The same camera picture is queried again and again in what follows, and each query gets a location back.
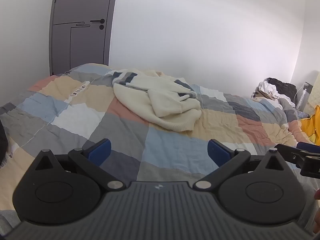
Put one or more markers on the cream striped knit sweater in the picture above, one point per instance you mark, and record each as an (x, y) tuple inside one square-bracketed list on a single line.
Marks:
[(170, 110)]

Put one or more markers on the grey door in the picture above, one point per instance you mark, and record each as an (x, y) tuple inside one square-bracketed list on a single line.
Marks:
[(82, 42)]

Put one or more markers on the white crumpled cloth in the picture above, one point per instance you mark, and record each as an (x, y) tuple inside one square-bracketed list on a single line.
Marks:
[(267, 88)]

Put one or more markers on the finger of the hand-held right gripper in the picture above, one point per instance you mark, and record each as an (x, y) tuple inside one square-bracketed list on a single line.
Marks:
[(287, 152), (310, 147)]

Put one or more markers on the white power strip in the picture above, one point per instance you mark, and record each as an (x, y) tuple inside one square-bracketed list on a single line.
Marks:
[(79, 88)]

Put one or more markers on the yellow cloth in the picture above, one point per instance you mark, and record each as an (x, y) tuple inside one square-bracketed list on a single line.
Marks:
[(311, 127)]

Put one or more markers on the cream headboard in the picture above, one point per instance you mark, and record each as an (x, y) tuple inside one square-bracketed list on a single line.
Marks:
[(315, 95)]

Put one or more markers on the dark cloth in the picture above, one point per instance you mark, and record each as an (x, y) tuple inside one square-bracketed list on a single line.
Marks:
[(3, 142)]

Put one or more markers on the black crumpled cloth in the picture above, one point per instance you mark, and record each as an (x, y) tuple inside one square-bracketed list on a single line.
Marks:
[(282, 86)]

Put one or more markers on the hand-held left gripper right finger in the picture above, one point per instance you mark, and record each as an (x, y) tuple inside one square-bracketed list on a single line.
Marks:
[(218, 152)]

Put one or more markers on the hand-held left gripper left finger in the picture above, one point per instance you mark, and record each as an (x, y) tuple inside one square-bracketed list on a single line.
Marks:
[(101, 151)]

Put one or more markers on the person's right hand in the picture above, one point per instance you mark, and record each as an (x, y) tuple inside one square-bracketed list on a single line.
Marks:
[(317, 196)]

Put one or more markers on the patchwork quilt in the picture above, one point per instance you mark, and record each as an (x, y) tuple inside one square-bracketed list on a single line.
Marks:
[(125, 130)]

